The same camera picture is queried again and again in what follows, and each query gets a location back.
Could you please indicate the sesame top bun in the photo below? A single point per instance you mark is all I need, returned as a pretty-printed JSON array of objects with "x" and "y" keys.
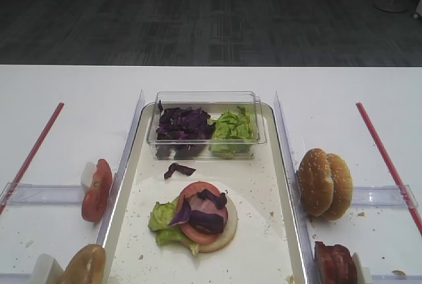
[{"x": 316, "y": 184}]

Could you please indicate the sesame bun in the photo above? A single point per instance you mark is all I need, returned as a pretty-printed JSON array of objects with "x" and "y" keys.
[
  {"x": 343, "y": 188},
  {"x": 316, "y": 184}
]

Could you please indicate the green lettuce in container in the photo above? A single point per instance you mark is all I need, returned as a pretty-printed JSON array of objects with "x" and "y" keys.
[{"x": 235, "y": 132}]

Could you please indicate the tomato slice on bun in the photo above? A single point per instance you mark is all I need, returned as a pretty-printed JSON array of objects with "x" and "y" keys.
[{"x": 189, "y": 231}]

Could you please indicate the green lettuce leaf on bun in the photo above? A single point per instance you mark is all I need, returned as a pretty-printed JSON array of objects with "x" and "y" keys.
[{"x": 160, "y": 218}]

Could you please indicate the white block behind tomato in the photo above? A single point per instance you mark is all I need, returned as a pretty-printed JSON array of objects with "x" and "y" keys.
[{"x": 87, "y": 176}]

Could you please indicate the upright tomato slice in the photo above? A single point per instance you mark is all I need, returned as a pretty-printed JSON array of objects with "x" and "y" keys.
[{"x": 95, "y": 200}]

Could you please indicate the bacon meat slices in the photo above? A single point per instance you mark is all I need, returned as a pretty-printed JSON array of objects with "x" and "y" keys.
[{"x": 335, "y": 264}]

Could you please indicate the clear plastic container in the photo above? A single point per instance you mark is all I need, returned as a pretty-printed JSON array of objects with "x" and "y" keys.
[{"x": 215, "y": 104}]

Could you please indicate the purple cabbage pile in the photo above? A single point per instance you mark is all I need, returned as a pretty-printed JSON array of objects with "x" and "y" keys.
[{"x": 178, "y": 124}]

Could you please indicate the loose purple cabbage piece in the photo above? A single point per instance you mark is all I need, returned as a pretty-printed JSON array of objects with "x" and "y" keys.
[{"x": 176, "y": 167}]

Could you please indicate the white metal tray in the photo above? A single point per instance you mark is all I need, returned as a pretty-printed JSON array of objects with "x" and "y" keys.
[{"x": 265, "y": 168}]

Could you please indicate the bottom burger bun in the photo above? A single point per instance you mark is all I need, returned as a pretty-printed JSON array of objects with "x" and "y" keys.
[{"x": 228, "y": 234}]

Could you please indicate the white parchment sheet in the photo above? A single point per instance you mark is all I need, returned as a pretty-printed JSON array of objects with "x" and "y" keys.
[{"x": 257, "y": 254}]

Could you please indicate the left red rod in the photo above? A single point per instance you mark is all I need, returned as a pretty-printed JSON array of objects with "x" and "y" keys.
[{"x": 31, "y": 157}]

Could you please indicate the red rod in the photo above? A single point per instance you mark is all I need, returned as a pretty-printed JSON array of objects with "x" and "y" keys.
[
  {"x": 31, "y": 157},
  {"x": 389, "y": 162}
]

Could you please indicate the bun half front left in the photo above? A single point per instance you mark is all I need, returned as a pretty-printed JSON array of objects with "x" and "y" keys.
[{"x": 86, "y": 266}]

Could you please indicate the right rear clear crossbar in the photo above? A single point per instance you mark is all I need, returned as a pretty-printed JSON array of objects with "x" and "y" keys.
[{"x": 393, "y": 196}]

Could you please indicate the clear crossbar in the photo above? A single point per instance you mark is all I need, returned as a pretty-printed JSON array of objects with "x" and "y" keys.
[
  {"x": 29, "y": 194},
  {"x": 393, "y": 196},
  {"x": 397, "y": 279},
  {"x": 15, "y": 278}
]

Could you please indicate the white block front right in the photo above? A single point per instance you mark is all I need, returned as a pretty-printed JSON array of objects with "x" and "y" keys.
[{"x": 363, "y": 274}]

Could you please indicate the left rear clear crossbar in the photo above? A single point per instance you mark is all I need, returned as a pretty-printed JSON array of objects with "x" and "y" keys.
[{"x": 29, "y": 194}]

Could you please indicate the right red rod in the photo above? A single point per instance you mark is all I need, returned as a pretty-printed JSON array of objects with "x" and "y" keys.
[{"x": 389, "y": 162}]

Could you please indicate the white block front left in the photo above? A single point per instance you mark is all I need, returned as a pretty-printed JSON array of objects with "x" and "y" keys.
[{"x": 46, "y": 270}]

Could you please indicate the white floor stand base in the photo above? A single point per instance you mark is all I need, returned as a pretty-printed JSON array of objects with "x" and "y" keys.
[{"x": 391, "y": 6}]

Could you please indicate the right front clear crossbar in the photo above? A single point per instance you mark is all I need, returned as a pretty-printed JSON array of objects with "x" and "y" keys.
[{"x": 397, "y": 279}]

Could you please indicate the left front clear crossbar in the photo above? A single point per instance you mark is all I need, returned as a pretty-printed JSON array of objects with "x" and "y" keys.
[{"x": 15, "y": 278}]

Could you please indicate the right clear long rail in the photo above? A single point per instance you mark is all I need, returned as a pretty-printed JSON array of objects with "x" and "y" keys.
[{"x": 308, "y": 272}]

